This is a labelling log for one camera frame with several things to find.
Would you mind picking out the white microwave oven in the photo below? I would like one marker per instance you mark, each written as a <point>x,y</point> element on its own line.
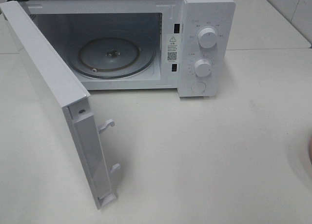
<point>67,24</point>

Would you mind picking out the white timer knob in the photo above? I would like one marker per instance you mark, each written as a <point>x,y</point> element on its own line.
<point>203,67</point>

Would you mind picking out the warning label sticker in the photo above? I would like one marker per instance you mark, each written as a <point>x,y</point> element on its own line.
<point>172,47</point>

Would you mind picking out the round door release button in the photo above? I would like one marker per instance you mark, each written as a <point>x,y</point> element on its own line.
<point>198,87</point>

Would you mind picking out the glass microwave turntable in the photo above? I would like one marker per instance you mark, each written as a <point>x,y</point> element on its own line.
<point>111,58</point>

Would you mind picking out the pink plate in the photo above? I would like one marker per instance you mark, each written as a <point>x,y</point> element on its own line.
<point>310,148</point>

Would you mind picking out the white upper power knob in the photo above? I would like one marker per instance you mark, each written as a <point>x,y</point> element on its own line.
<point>207,37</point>

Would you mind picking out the white microwave door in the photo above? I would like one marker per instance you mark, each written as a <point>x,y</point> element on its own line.
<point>64,99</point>

